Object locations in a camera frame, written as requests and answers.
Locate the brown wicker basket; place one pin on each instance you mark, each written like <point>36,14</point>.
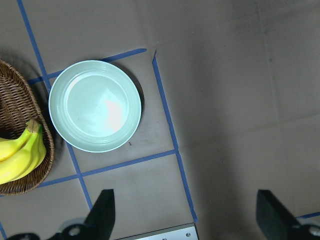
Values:
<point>18,104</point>

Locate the yellow banana bunch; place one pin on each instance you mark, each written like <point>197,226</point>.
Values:
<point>20,156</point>

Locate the light green plate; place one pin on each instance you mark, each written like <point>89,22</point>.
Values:
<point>95,106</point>

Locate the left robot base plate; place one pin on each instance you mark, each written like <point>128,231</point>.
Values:
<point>180,232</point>

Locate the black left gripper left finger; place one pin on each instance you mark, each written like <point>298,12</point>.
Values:
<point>102,216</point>

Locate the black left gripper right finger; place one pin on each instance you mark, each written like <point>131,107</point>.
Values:
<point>273,218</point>

